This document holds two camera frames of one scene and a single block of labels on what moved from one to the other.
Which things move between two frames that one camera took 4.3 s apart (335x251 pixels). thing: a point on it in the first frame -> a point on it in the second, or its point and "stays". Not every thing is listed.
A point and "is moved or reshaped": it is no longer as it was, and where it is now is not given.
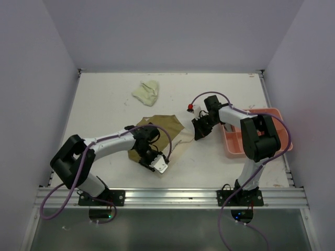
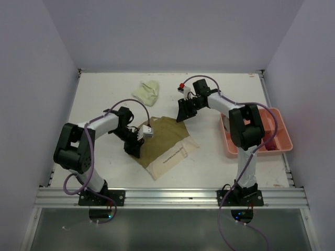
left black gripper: (147, 163) -> (133, 147)
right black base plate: (241, 198) stays
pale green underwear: (148, 93) stays
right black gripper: (200, 132) -> (184, 112)
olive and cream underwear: (178, 136) is moved or reshaped
